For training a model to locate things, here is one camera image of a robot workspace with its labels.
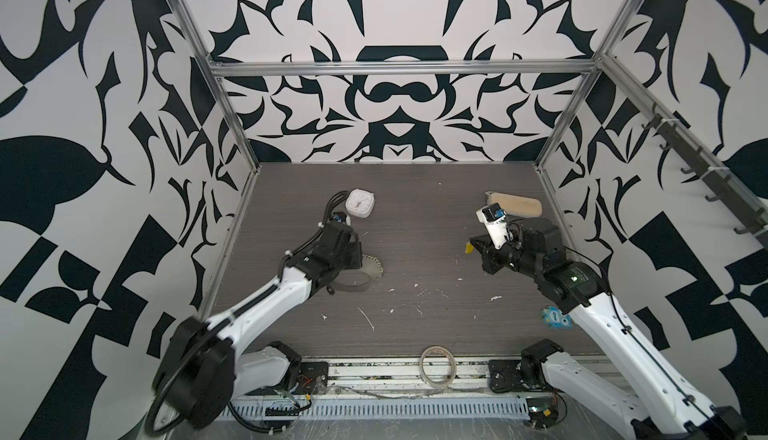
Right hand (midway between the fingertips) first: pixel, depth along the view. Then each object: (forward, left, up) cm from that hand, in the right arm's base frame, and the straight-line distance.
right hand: (475, 237), depth 73 cm
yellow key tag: (-1, +1, -3) cm, 3 cm away
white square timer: (+26, +31, -19) cm, 44 cm away
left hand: (+4, +29, -10) cm, 31 cm away
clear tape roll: (-25, +13, -21) cm, 35 cm away
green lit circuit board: (-33, -14, -24) cm, 44 cm away
